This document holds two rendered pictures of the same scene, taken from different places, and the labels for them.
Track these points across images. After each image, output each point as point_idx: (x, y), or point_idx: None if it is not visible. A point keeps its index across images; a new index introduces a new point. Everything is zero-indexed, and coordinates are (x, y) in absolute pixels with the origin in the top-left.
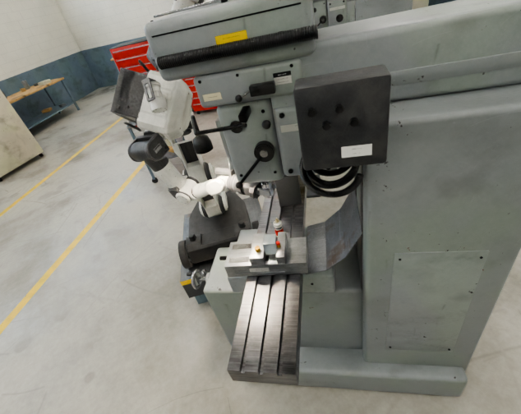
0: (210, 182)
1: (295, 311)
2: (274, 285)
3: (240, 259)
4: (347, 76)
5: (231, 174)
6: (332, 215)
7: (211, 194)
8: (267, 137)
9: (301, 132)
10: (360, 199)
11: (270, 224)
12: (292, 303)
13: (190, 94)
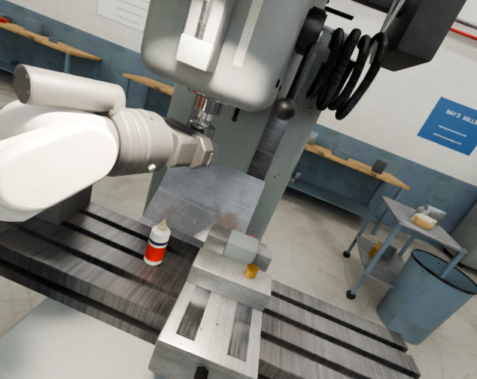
0: (56, 139)
1: (320, 302)
2: (274, 310)
3: (241, 328)
4: None
5: (124, 103)
6: (151, 201)
7: (41, 206)
8: (312, 4)
9: (463, 5)
10: (264, 140)
11: (104, 259)
12: (308, 301)
13: None
